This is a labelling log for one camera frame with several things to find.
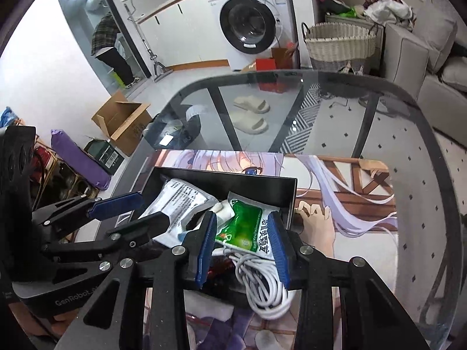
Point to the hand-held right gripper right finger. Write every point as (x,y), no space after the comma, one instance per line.
(281,255)

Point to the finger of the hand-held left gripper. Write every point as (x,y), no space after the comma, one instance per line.
(116,204)
(146,229)

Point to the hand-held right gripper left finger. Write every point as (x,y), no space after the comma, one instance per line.
(205,251)

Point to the white grey soft packet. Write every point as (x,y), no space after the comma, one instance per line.
(175,200)

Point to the green and white packet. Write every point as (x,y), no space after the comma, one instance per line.
(248,226)

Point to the black cardboard box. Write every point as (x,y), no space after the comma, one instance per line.
(262,191)

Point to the shoe rack with shoes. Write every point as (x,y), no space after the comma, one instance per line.
(54,175)

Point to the dark green box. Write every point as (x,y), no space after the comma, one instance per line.
(105,155)

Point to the purple rolled mat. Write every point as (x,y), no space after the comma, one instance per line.
(78,160)

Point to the printed desk mat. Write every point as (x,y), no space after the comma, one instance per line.
(346,197)

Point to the brown cardboard box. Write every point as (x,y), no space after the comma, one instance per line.
(124,116)

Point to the black trash bin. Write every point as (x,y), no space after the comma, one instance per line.
(175,131)

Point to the beige slipper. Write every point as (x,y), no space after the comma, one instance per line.
(251,124)
(251,104)

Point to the grey diamond pattern rug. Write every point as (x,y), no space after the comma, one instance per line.
(412,189)

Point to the red paper bag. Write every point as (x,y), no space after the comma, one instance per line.
(270,76)

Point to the white base cabinets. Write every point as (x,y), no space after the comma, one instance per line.
(182,32)

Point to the brown paper bag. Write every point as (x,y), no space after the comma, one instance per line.
(282,56)

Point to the wicker laundry basket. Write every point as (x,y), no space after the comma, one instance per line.
(339,47)

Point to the grey sofa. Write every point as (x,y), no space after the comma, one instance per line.
(408,62)

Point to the white washing machine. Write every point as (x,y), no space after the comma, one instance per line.
(251,14)

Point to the flat grey pillow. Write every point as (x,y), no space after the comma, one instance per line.
(456,74)

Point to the green plastic bag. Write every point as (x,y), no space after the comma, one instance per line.
(348,11)

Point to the tall grey pillow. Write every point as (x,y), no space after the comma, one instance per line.
(439,40)

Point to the pile of clothes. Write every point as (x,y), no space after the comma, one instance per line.
(390,5)

